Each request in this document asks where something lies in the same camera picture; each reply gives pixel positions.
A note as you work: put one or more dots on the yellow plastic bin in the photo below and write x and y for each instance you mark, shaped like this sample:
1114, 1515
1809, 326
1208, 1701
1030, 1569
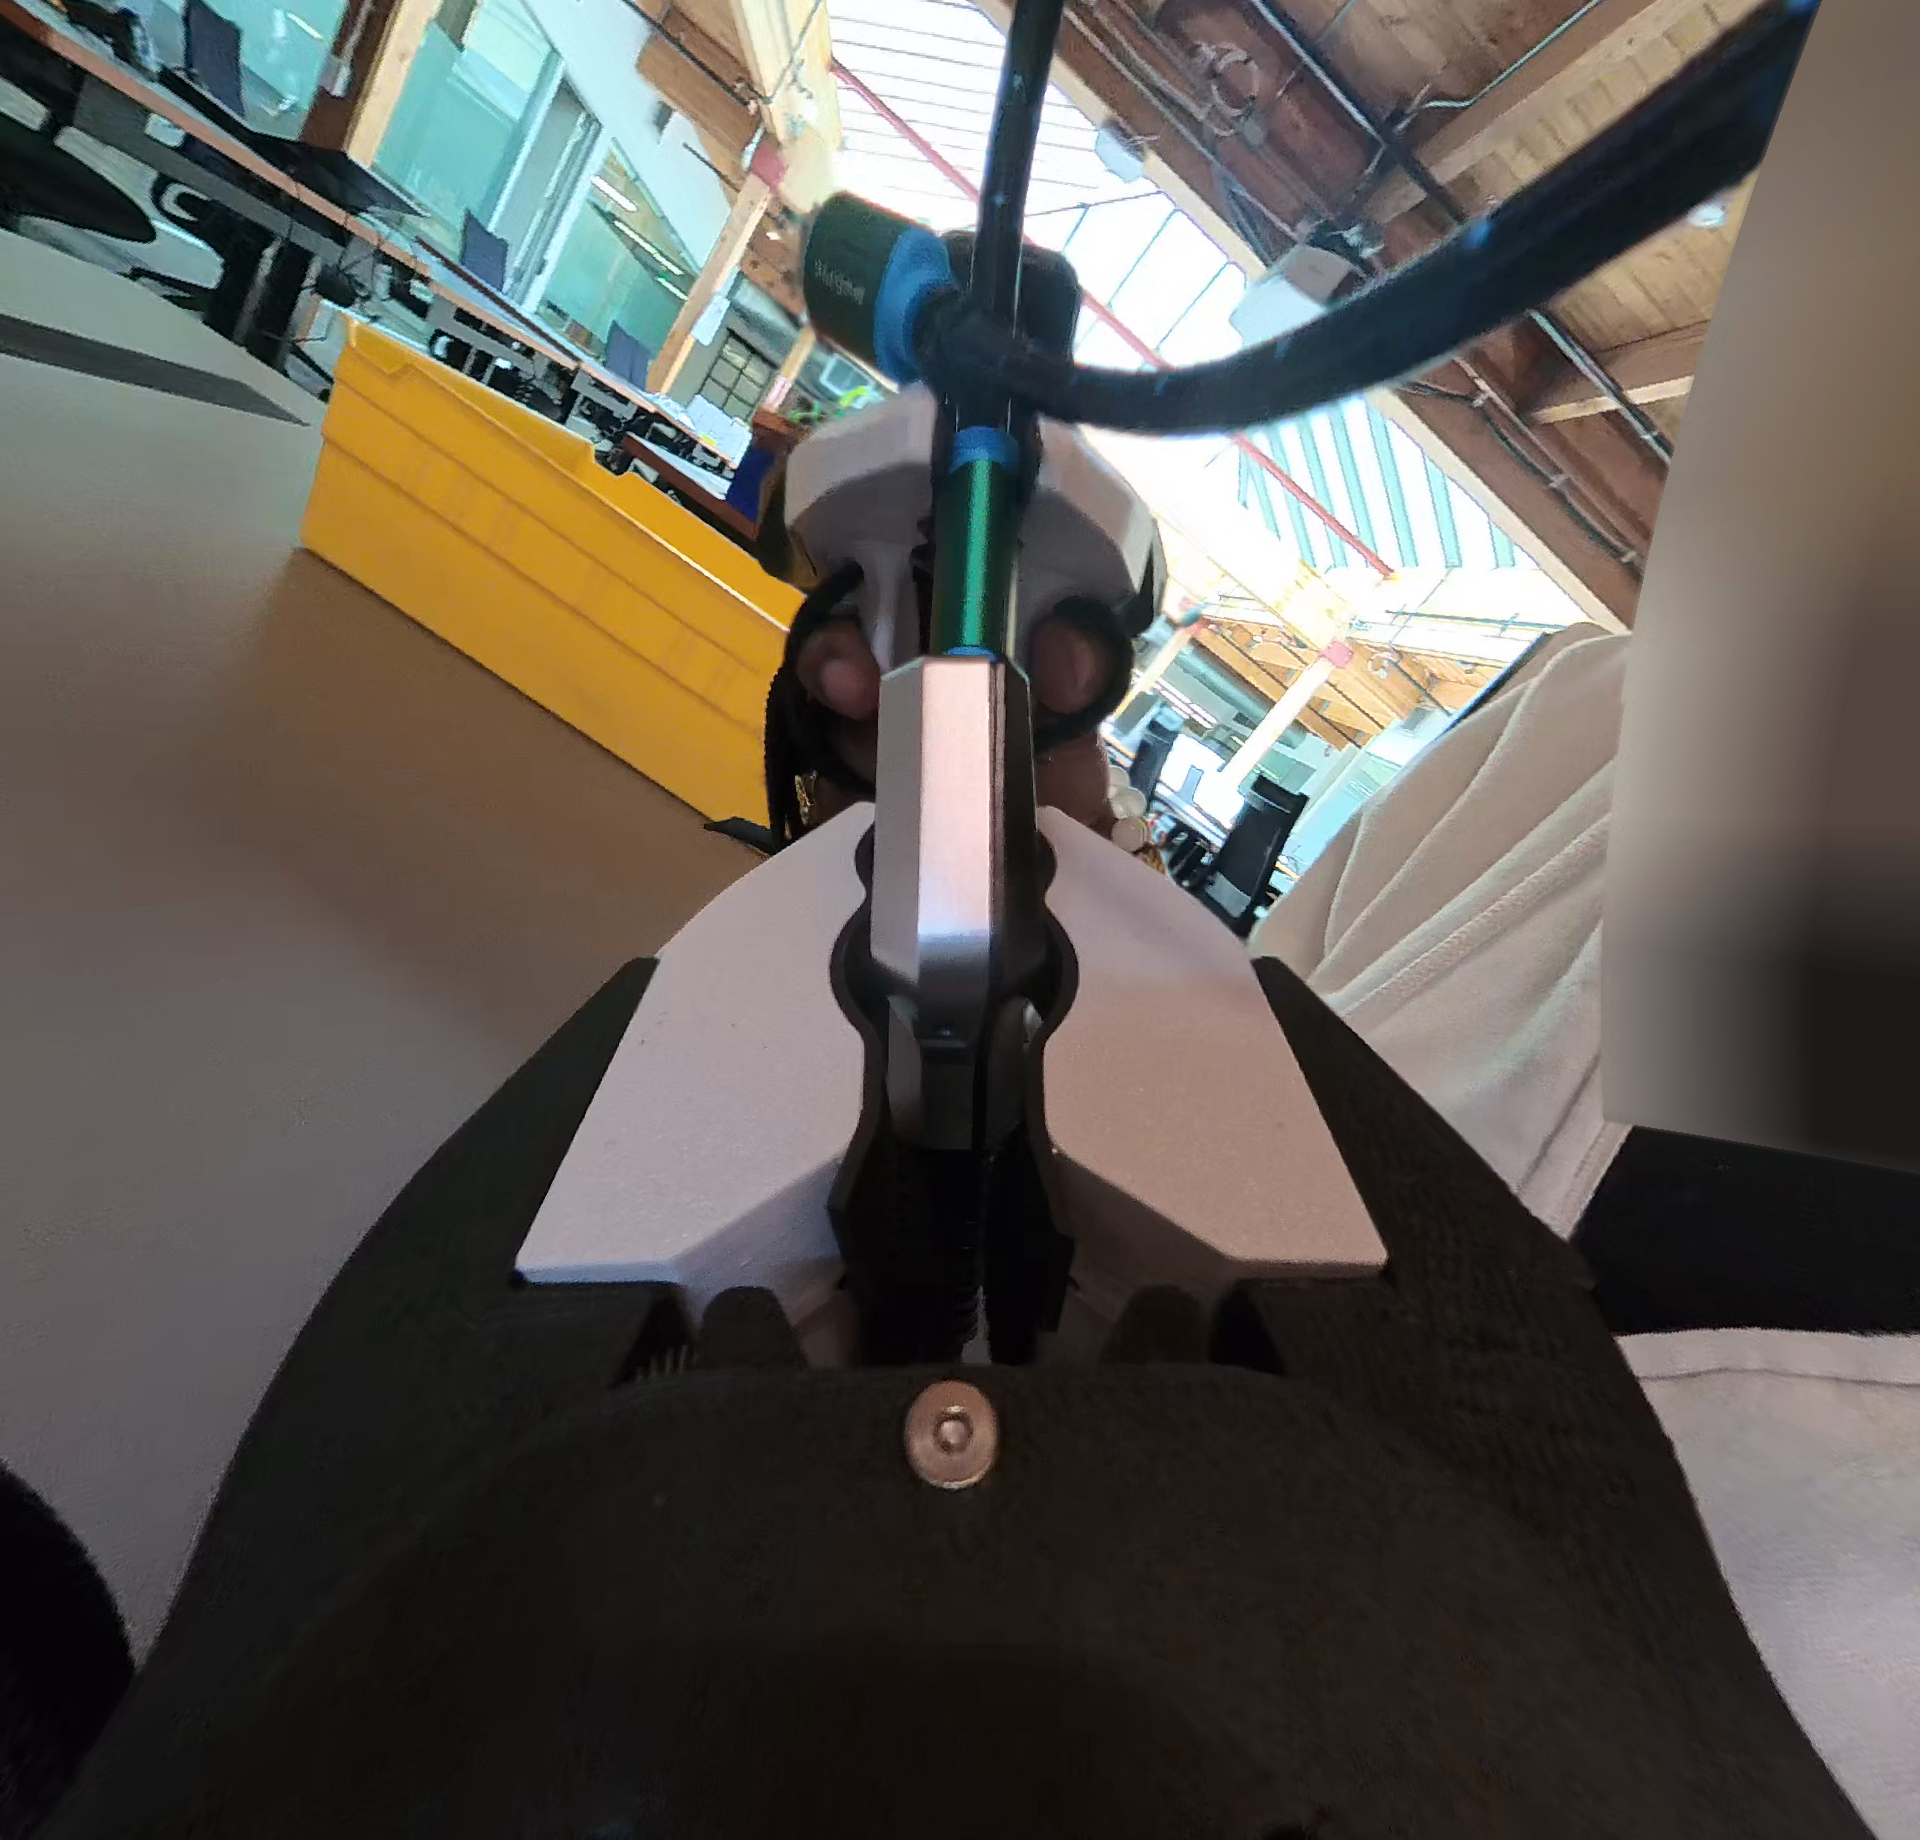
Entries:
496, 550

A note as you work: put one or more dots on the grey desk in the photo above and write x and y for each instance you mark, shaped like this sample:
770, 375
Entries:
300, 896

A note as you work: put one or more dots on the wooden office desk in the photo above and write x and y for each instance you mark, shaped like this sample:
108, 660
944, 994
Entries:
180, 122

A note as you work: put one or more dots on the person's right forearm white sleeve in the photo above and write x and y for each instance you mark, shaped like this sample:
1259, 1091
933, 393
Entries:
1441, 896

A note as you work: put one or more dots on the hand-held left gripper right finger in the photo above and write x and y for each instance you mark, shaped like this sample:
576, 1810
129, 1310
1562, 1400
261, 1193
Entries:
1185, 1120

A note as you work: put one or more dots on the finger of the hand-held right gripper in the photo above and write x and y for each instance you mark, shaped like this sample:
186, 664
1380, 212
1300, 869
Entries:
855, 476
1087, 520

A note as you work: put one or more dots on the person's right hand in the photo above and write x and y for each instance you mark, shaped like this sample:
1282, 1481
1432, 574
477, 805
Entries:
841, 678

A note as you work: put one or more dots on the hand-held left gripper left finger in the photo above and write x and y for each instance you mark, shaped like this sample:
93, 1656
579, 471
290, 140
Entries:
705, 1106

